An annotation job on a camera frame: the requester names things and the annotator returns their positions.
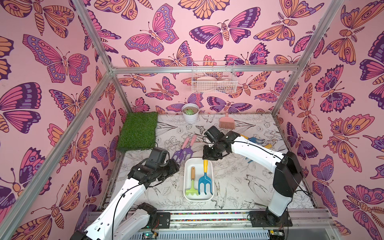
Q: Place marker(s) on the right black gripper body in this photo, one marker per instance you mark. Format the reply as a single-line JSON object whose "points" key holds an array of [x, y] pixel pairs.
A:
{"points": [[208, 152]]}

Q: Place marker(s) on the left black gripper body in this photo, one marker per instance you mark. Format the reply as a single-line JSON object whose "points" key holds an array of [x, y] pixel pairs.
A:
{"points": [[166, 171]]}

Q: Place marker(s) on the purple fork pink handle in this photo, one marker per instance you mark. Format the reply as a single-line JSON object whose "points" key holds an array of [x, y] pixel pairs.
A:
{"points": [[179, 155]]}

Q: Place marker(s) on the purple rake pink handle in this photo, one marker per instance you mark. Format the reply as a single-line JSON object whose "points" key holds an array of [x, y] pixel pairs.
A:
{"points": [[187, 151]]}

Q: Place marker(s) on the blue fork yellow handle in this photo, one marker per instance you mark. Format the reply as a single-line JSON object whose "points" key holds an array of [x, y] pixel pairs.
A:
{"points": [[205, 182]]}

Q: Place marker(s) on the green rake wooden handle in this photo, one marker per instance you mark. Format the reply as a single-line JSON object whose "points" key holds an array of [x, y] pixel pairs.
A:
{"points": [[192, 191]]}

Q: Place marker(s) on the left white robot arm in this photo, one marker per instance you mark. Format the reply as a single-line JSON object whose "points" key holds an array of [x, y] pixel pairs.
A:
{"points": [[120, 201]]}

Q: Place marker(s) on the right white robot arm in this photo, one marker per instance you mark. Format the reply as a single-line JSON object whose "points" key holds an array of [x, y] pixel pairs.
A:
{"points": [[284, 167]]}

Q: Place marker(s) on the green artificial grass mat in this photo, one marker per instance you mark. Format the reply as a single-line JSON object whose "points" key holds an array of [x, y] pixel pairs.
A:
{"points": [[138, 132]]}

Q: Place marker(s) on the green succulent plant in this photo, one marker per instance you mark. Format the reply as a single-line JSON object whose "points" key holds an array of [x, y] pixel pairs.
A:
{"points": [[189, 112]]}

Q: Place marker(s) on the white plant pot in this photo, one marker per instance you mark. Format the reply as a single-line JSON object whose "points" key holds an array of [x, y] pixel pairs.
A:
{"points": [[193, 118]]}

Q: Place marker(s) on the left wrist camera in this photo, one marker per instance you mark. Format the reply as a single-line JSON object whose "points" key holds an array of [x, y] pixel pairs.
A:
{"points": [[156, 158]]}

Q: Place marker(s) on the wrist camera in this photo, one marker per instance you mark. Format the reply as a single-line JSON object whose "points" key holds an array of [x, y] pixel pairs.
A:
{"points": [[213, 134], [156, 158]]}

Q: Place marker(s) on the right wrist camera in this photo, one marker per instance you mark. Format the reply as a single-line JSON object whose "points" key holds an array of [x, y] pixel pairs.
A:
{"points": [[213, 134]]}

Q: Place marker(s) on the blue shovel yellow handle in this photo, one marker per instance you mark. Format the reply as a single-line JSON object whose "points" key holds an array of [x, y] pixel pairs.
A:
{"points": [[255, 140]]}

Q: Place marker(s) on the blue rake yellow handle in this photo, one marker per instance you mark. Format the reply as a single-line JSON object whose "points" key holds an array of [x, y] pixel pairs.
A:
{"points": [[268, 146]]}

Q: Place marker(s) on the white wire wall basket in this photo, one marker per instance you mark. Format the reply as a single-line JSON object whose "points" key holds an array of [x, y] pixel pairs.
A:
{"points": [[213, 78]]}

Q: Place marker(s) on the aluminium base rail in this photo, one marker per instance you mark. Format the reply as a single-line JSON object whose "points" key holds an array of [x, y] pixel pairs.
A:
{"points": [[295, 224]]}

